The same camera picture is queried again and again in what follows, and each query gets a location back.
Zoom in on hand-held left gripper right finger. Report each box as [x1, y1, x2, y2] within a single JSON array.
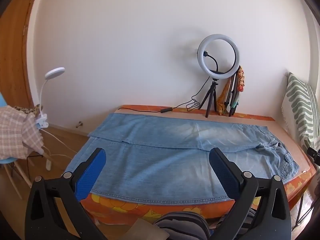
[[209, 147, 292, 240]]

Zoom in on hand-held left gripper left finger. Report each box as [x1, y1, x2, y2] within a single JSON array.
[[24, 147, 108, 240]]

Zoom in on blue denim pants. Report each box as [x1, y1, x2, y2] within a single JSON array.
[[62, 112, 300, 203]]

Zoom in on orange floral bed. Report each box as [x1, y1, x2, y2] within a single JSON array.
[[64, 104, 318, 230]]

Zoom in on green striped pillow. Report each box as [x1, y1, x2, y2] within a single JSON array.
[[281, 72, 320, 153]]

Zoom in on person's striped clothing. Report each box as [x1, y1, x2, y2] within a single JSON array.
[[152, 211, 255, 240]]

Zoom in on folded black tripod stand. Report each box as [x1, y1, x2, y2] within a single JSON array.
[[224, 66, 242, 117]]

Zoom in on leopard print cloth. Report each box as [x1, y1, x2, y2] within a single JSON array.
[[12, 104, 42, 117]]

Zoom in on black mini tripod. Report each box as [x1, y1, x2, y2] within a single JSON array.
[[199, 79, 220, 118]]

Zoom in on beige plaid cloth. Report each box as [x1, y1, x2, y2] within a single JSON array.
[[0, 105, 45, 160]]

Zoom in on white clip lamp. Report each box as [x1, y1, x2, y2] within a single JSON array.
[[35, 67, 65, 128]]

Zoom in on wooden door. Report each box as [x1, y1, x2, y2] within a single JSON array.
[[0, 0, 42, 108]]

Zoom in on white lamp cable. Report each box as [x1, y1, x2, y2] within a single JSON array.
[[41, 127, 78, 170]]

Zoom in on black ring light cable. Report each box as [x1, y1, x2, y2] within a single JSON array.
[[118, 76, 210, 114]]

